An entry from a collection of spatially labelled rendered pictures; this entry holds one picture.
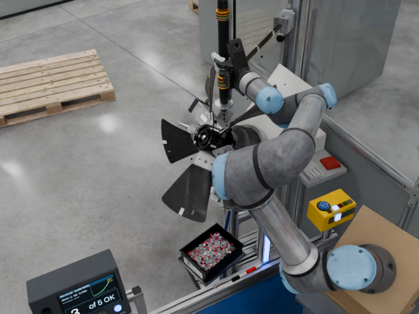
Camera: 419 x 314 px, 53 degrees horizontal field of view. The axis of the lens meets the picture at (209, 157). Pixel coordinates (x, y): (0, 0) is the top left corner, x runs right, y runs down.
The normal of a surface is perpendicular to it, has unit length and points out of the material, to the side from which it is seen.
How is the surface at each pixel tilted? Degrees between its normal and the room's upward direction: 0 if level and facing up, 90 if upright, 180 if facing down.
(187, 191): 51
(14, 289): 0
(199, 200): 46
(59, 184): 0
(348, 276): 40
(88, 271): 15
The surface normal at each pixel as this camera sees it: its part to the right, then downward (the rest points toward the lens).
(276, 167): -0.08, 0.10
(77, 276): -0.15, -0.88
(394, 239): -0.57, -0.23
